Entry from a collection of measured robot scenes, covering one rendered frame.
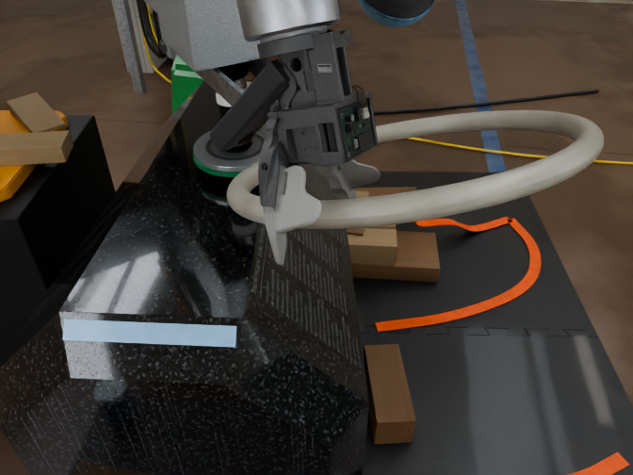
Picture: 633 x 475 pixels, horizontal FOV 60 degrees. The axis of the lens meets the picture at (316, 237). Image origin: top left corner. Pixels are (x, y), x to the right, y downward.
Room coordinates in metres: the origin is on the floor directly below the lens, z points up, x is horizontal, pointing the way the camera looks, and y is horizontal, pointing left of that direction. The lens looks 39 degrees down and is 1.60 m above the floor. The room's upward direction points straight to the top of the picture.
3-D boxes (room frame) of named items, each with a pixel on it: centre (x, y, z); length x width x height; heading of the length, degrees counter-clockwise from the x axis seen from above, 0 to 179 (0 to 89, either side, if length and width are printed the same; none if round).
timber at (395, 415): (1.08, -0.23, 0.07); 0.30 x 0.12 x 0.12; 4
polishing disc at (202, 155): (1.23, 0.20, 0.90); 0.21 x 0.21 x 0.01
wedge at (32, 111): (1.61, 0.90, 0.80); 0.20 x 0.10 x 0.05; 43
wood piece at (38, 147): (1.39, 0.82, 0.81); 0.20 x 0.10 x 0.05; 97
